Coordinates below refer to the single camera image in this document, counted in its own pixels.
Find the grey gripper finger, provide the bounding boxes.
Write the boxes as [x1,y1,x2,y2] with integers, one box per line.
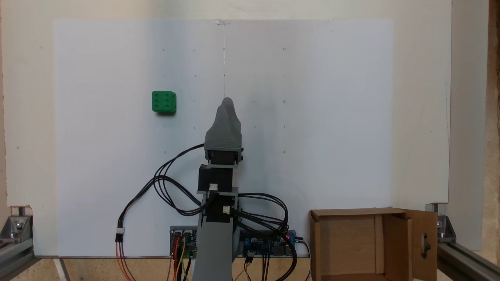
[205,105,228,145]
[222,97,243,145]

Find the green die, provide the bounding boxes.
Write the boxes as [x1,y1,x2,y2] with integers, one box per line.
[152,91,177,114]

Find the white paper sheet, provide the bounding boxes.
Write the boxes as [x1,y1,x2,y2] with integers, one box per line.
[53,19,394,258]

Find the green circuit board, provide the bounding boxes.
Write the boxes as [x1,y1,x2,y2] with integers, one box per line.
[170,226,198,259]

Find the blue circuit board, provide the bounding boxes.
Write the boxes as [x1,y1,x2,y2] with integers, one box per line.
[239,230,296,257]

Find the brown cardboard box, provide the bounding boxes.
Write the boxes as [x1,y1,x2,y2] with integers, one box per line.
[309,207,439,281]

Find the black servo cable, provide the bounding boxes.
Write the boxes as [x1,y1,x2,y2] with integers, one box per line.
[153,176,205,217]
[153,144,214,209]
[230,192,299,281]

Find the coloured jumper wires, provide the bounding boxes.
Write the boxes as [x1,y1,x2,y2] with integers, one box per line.
[167,233,193,281]

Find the thin power cable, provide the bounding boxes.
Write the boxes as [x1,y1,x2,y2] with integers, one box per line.
[295,236,313,281]

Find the black cable with white connector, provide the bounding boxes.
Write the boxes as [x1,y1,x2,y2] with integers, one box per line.
[115,176,204,243]

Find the orange and red wires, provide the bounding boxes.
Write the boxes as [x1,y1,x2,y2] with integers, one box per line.
[115,241,136,281]

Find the metal corner bracket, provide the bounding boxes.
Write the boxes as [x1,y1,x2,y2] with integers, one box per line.
[0,206,34,240]
[425,203,457,243]

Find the aluminium frame post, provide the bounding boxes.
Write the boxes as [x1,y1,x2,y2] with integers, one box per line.
[0,234,36,281]
[437,241,500,281]

